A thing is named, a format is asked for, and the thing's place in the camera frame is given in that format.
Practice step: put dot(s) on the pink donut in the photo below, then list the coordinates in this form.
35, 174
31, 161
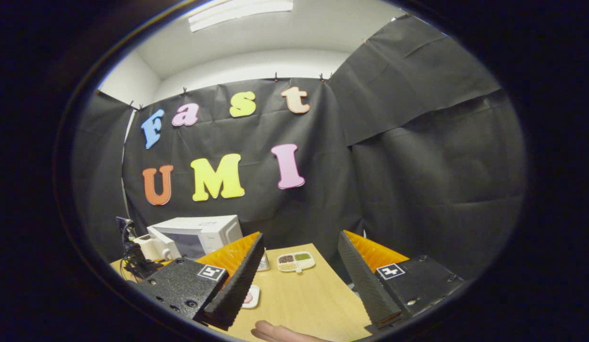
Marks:
248, 298

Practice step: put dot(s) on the white divided dish with grains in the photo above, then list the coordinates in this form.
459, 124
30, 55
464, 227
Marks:
296, 261

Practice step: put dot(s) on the white microwave oven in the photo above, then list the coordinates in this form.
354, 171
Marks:
218, 230

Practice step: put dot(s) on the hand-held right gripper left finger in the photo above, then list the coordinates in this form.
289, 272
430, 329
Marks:
239, 285

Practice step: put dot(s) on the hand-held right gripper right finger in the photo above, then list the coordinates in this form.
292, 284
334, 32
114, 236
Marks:
363, 285

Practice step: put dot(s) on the white toaster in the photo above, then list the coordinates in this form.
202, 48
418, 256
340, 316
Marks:
144, 247

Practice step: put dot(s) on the metal mesh utensil holder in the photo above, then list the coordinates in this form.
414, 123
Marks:
264, 262

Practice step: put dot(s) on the long ceiling light panel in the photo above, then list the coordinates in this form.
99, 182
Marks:
239, 12

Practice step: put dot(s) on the black backdrop cloth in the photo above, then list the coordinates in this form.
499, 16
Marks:
418, 142

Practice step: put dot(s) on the white square plate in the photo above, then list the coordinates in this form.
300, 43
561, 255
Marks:
255, 297

